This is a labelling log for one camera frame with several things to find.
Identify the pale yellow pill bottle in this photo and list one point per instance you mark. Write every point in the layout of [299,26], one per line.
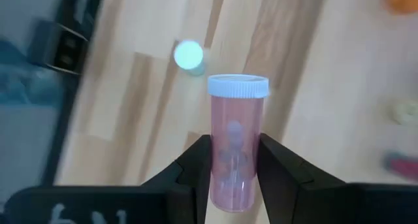
[396,111]

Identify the table-level camera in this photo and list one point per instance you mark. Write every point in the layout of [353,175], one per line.
[58,44]

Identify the red pill bottle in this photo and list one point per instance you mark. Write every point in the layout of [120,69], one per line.
[405,168]

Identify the large orange pill bottle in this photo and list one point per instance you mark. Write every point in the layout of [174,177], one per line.
[403,0]

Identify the pink pill bottle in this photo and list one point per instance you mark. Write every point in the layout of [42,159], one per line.
[236,119]

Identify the teal pill bottle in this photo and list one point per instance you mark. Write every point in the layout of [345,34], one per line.
[187,54]

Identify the black aluminium table frame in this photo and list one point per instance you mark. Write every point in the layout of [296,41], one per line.
[65,119]

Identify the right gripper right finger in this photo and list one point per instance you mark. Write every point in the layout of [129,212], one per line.
[294,191]

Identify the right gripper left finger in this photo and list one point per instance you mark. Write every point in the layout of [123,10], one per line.
[183,191]

